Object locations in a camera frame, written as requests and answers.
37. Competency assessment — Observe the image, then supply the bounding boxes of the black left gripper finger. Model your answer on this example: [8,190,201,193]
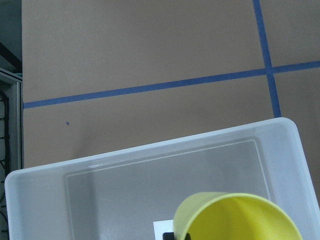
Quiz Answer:
[162,232,191,240]

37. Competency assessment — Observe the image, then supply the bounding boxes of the clear plastic storage box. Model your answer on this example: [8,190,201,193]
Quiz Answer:
[5,117,320,240]

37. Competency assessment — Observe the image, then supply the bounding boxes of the yellow plastic cup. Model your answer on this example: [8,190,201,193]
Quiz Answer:
[173,192,303,240]

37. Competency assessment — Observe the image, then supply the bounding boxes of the white label in box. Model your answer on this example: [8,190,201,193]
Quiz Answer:
[153,219,174,240]

